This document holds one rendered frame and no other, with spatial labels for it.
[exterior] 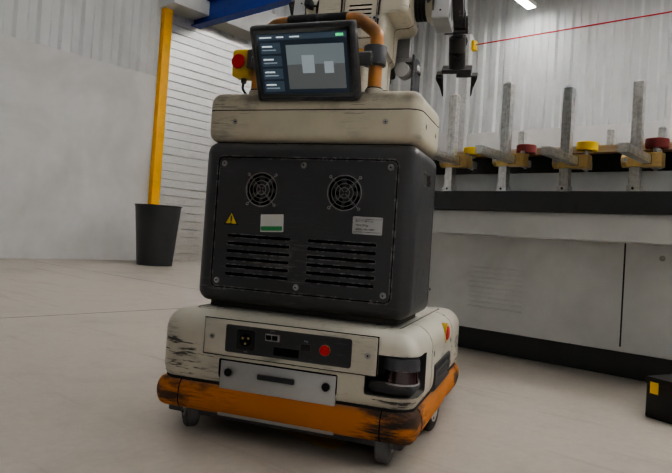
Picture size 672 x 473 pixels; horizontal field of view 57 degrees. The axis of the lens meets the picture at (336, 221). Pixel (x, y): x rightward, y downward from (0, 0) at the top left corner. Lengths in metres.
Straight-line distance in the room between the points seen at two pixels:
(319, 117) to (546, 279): 1.55
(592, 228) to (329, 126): 1.31
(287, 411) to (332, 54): 0.79
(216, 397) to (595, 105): 9.20
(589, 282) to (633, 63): 7.74
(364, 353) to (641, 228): 1.37
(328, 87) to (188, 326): 0.64
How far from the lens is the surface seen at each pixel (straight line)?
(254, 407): 1.43
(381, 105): 1.41
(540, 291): 2.75
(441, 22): 1.90
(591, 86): 10.36
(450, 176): 2.71
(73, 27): 8.14
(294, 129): 1.47
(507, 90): 2.66
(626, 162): 2.43
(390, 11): 1.85
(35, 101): 7.75
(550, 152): 2.24
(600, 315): 2.67
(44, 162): 7.73
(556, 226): 2.51
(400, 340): 1.31
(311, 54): 1.44
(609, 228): 2.45
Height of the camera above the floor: 0.47
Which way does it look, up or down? 1 degrees up
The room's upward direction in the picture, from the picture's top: 4 degrees clockwise
